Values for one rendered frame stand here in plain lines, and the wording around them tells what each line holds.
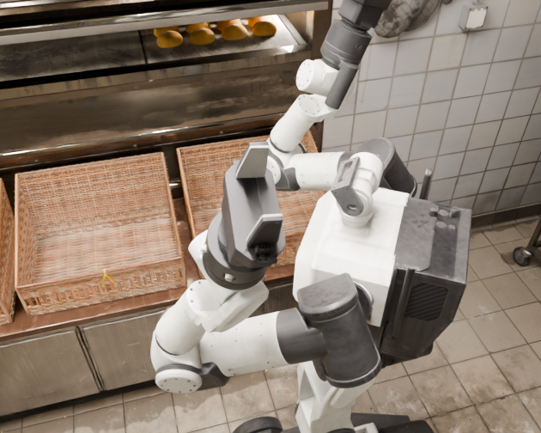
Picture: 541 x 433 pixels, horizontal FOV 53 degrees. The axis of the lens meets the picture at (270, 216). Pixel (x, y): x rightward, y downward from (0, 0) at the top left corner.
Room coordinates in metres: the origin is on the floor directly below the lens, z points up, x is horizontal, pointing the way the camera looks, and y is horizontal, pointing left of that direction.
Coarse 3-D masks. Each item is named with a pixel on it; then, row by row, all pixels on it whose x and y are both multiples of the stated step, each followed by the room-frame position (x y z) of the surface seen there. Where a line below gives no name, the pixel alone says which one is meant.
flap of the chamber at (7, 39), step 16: (224, 0) 1.86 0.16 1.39; (240, 0) 1.85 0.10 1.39; (256, 0) 1.84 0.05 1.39; (64, 16) 1.72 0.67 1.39; (80, 16) 1.71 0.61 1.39; (96, 16) 1.70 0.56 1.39; (192, 16) 1.66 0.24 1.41; (208, 16) 1.67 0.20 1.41; (224, 16) 1.68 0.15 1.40; (240, 16) 1.69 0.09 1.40; (256, 16) 1.71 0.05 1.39; (48, 32) 1.54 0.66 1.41; (64, 32) 1.55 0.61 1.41; (80, 32) 1.56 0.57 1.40; (96, 32) 1.57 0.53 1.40; (112, 32) 1.59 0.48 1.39
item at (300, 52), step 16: (272, 48) 1.93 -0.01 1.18; (288, 48) 1.93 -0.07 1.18; (304, 48) 1.93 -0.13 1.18; (144, 64) 1.80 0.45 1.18; (160, 64) 1.80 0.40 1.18; (176, 64) 1.80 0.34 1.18; (192, 64) 1.80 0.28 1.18; (208, 64) 1.81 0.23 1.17; (224, 64) 1.83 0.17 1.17; (240, 64) 1.84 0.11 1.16; (256, 64) 1.86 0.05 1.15; (16, 80) 1.68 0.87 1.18; (32, 80) 1.68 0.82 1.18; (48, 80) 1.68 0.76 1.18; (64, 80) 1.68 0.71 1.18; (80, 80) 1.69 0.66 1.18; (96, 80) 1.71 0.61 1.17; (112, 80) 1.72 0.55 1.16; (128, 80) 1.73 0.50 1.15; (144, 80) 1.75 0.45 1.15; (0, 96) 1.62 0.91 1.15; (16, 96) 1.63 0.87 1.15
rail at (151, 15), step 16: (272, 0) 1.73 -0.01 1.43; (288, 0) 1.74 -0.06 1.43; (304, 0) 1.76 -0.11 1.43; (320, 0) 1.77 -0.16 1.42; (112, 16) 1.60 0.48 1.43; (128, 16) 1.61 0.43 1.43; (144, 16) 1.62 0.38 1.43; (160, 16) 1.63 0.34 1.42; (176, 16) 1.64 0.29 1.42; (0, 32) 1.51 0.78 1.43; (16, 32) 1.52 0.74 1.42; (32, 32) 1.53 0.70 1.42
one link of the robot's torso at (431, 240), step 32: (384, 192) 0.82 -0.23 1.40; (320, 224) 0.74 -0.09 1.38; (352, 224) 0.72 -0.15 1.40; (384, 224) 0.73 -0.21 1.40; (416, 224) 0.73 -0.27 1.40; (448, 224) 0.73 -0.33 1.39; (320, 256) 0.65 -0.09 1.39; (352, 256) 0.65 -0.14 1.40; (384, 256) 0.65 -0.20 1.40; (416, 256) 0.65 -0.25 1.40; (448, 256) 0.65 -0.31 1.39; (384, 288) 0.60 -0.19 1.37; (416, 288) 0.61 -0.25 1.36; (448, 288) 0.59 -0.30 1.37; (384, 320) 0.59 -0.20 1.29; (416, 320) 0.60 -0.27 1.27; (448, 320) 0.59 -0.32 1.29; (384, 352) 0.63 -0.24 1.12; (416, 352) 0.60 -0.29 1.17
